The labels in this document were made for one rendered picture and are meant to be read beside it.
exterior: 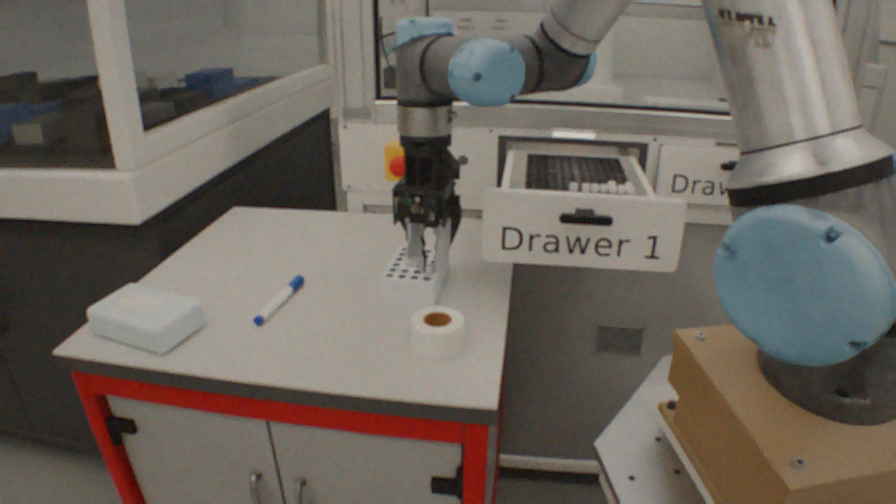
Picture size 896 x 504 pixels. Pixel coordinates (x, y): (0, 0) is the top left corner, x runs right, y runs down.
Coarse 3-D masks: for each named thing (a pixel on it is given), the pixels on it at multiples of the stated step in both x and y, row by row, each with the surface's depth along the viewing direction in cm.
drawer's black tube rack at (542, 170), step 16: (528, 160) 109; (544, 160) 109; (560, 160) 109; (576, 160) 109; (592, 160) 109; (608, 160) 109; (528, 176) 99; (544, 176) 100; (560, 176) 100; (576, 176) 100; (592, 176) 100; (608, 176) 100; (624, 176) 100
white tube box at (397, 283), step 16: (400, 256) 94; (432, 256) 94; (448, 256) 97; (384, 272) 89; (400, 272) 89; (416, 272) 90; (384, 288) 88; (400, 288) 87; (416, 288) 87; (432, 288) 86; (432, 304) 88
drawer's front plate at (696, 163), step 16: (672, 160) 109; (688, 160) 109; (704, 160) 108; (720, 160) 108; (736, 160) 107; (672, 176) 110; (688, 176) 110; (704, 176) 109; (720, 176) 109; (656, 192) 112; (672, 192) 112; (688, 192) 111
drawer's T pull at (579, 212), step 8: (576, 208) 82; (560, 216) 80; (568, 216) 80; (576, 216) 80; (584, 216) 79; (592, 216) 79; (600, 216) 79; (608, 216) 79; (576, 224) 80; (584, 224) 80; (592, 224) 80; (600, 224) 79; (608, 224) 79
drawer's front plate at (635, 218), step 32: (512, 192) 83; (544, 192) 83; (576, 192) 83; (512, 224) 85; (544, 224) 84; (640, 224) 82; (672, 224) 82; (512, 256) 87; (544, 256) 87; (576, 256) 86; (608, 256) 85; (640, 256) 84; (672, 256) 84
